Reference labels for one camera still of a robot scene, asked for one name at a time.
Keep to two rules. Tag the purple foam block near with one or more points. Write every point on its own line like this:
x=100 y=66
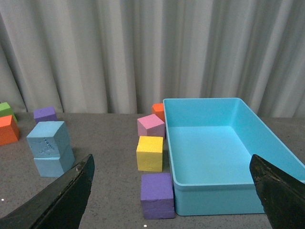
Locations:
x=157 y=198

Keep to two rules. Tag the pink foam block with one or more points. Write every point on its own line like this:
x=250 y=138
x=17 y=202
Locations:
x=151 y=125

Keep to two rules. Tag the purple foam block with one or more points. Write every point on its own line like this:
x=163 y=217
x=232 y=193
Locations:
x=45 y=114
x=157 y=198

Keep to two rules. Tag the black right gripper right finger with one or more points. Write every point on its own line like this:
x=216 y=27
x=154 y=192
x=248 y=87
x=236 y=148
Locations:
x=282 y=196

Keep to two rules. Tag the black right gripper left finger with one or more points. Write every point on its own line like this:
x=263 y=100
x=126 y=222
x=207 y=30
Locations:
x=60 y=205

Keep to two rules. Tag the yellow foam block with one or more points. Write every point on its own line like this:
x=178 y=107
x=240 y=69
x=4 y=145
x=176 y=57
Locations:
x=149 y=154

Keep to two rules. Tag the light blue dented foam block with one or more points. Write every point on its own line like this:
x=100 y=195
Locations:
x=48 y=139

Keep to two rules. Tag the light blue plastic bin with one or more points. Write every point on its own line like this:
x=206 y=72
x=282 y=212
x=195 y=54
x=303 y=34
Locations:
x=211 y=142

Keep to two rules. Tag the orange foam block behind bin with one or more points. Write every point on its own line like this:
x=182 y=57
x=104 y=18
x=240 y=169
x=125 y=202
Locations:
x=158 y=110

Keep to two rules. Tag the purple foam block far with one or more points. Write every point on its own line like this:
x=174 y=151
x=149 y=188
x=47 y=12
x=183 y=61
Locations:
x=45 y=114

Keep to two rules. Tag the grey curtain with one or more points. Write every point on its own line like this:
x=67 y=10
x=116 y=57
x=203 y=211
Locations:
x=122 y=56

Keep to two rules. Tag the green foam block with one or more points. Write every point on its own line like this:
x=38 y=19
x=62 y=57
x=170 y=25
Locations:
x=5 y=110

